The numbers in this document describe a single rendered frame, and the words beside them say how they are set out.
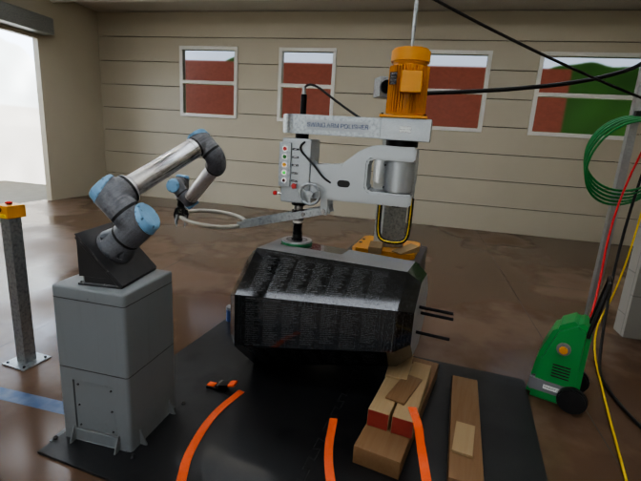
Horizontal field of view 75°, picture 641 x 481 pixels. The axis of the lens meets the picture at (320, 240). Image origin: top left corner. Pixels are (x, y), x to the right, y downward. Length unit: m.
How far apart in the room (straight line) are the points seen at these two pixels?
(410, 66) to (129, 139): 8.96
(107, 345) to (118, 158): 9.14
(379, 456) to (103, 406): 1.38
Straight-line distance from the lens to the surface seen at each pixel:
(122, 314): 2.16
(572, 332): 3.10
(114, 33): 11.31
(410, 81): 2.62
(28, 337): 3.48
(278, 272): 2.67
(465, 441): 2.54
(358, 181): 2.71
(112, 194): 2.21
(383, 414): 2.41
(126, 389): 2.34
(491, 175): 8.86
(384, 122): 2.66
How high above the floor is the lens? 1.60
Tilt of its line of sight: 14 degrees down
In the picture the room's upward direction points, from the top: 4 degrees clockwise
